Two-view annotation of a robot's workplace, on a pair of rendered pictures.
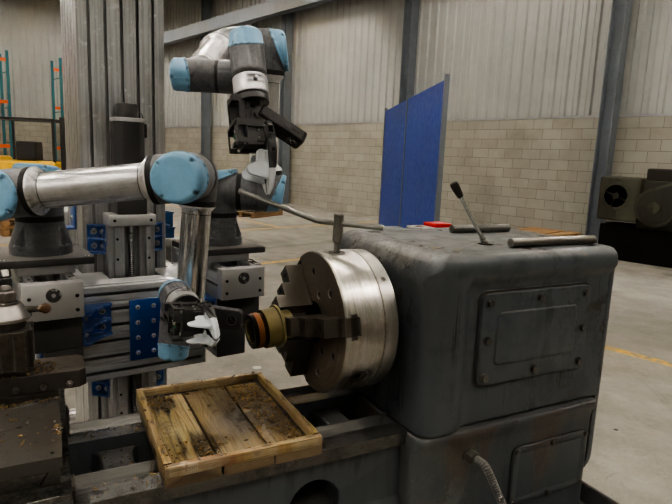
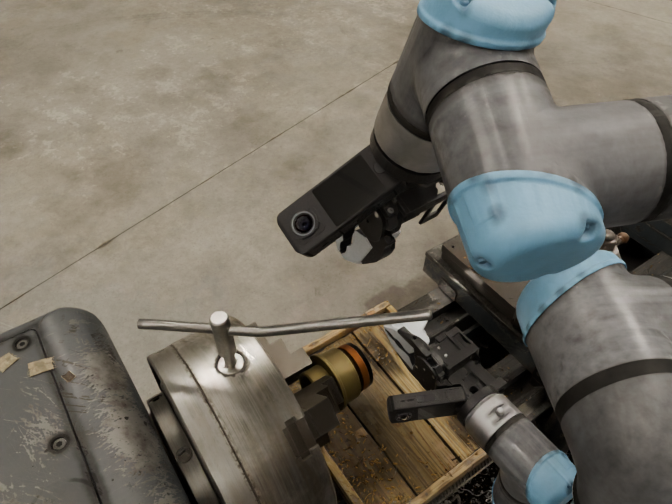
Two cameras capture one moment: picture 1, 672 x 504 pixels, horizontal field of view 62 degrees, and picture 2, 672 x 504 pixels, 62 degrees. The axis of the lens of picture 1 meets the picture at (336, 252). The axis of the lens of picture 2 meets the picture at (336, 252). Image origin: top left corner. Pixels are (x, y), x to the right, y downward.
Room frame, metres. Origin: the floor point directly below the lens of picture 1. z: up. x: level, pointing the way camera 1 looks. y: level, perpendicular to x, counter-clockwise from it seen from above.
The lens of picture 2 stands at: (1.59, 0.08, 1.82)
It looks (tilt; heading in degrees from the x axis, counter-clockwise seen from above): 46 degrees down; 173
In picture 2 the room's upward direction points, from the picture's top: straight up
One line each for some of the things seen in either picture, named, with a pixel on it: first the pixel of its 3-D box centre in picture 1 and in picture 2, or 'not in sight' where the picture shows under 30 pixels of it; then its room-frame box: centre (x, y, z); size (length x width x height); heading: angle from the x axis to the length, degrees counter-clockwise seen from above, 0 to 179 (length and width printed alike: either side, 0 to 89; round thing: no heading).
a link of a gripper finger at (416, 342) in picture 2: (207, 315); (418, 349); (1.13, 0.27, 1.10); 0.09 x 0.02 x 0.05; 27
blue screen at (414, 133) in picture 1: (403, 180); not in sight; (8.00, -0.92, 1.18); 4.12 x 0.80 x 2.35; 4
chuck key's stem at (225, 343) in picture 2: (337, 239); (227, 348); (1.21, 0.00, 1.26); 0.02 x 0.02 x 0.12
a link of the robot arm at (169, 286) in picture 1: (177, 298); (533, 465); (1.32, 0.38, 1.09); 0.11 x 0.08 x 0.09; 27
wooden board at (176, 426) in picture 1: (222, 419); (381, 405); (1.10, 0.23, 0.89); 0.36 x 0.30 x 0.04; 28
